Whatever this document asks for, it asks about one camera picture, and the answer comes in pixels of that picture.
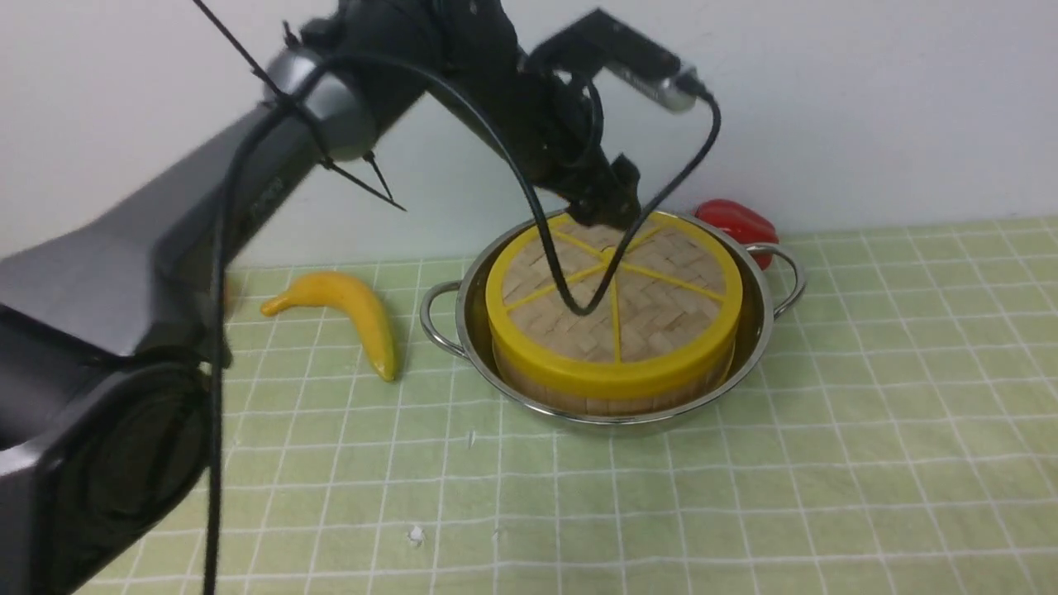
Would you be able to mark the black cable tie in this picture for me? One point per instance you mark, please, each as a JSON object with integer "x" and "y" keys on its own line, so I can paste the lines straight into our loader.
{"x": 287, "y": 106}

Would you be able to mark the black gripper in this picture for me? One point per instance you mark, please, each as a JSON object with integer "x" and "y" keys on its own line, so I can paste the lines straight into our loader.
{"x": 553, "y": 128}

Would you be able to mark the stainless steel pot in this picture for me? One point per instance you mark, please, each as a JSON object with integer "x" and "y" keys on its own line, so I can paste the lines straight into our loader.
{"x": 454, "y": 317}

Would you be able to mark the yellow woven bamboo steamer lid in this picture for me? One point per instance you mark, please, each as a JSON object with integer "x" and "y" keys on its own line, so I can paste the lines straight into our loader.
{"x": 677, "y": 286}

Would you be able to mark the yellow banana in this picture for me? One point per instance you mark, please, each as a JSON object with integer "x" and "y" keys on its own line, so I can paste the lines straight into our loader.
{"x": 358, "y": 302}

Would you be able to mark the green checkered tablecloth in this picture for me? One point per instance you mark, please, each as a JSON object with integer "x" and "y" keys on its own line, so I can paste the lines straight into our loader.
{"x": 898, "y": 437}

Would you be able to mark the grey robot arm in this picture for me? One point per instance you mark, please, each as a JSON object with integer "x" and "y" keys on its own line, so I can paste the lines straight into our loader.
{"x": 113, "y": 346}

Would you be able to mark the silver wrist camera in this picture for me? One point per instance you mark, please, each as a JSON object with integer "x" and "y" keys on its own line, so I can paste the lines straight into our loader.
{"x": 599, "y": 41}

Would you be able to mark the yellow rimmed bamboo steamer basket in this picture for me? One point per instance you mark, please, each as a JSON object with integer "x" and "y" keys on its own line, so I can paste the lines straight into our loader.
{"x": 616, "y": 387}

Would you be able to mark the red bell pepper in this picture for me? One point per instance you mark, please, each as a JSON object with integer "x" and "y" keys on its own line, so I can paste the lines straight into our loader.
{"x": 738, "y": 221}

